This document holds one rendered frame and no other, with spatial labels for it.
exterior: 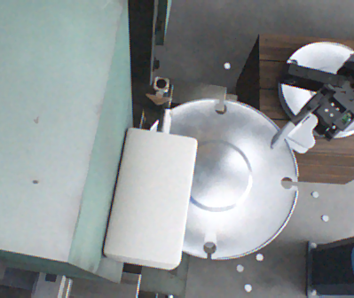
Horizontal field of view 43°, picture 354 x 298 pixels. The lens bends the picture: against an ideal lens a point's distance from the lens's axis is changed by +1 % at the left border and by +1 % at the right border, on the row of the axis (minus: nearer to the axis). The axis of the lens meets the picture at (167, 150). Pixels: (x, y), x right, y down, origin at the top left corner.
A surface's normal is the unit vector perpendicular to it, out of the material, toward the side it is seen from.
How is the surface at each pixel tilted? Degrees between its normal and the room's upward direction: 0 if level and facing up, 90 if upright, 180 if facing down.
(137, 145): 0
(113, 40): 45
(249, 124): 4
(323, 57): 0
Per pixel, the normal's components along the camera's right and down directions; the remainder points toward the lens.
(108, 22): 0.74, -0.09
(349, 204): 0.06, -0.30
